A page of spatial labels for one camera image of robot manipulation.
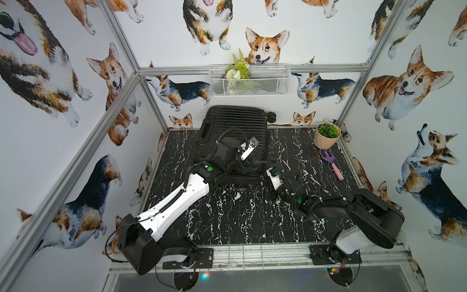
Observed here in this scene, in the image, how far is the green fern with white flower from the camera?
819 mm

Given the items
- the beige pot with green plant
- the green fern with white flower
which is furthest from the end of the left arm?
the beige pot with green plant

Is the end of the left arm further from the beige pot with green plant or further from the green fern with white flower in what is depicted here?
the beige pot with green plant

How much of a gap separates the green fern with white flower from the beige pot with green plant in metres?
0.53

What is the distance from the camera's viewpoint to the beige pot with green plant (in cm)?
105
